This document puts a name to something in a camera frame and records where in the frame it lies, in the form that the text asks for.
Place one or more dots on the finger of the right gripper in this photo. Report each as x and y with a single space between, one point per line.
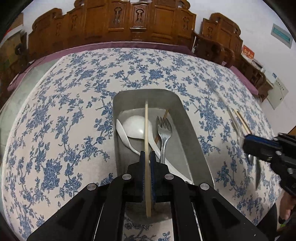
259 147

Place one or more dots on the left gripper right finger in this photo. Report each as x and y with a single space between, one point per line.
152 158

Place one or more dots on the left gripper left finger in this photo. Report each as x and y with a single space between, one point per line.
142 173

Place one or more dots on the large metal spoon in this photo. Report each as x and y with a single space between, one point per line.
250 159

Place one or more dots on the light bamboo chopstick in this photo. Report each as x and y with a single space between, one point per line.
147 175

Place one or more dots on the metal fork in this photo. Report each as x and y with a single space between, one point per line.
165 133

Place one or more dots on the white ceramic soup spoon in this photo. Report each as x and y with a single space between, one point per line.
133 127

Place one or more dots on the metal rectangular tray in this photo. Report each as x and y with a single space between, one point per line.
183 149

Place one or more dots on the person right hand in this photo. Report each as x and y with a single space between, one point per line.
287 204

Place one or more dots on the white electrical panel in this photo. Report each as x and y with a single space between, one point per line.
277 93

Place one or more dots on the blue floral tablecloth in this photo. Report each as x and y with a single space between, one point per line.
63 137

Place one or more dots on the red paper box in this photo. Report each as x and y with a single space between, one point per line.
247 52

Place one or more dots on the wooden armchair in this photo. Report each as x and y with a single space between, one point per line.
220 42

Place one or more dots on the carved wooden sofa bench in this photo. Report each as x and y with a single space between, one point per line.
167 22

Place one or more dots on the cardboard boxes stack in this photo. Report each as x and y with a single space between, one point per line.
13 43

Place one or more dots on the green wall panel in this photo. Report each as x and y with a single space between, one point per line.
282 35

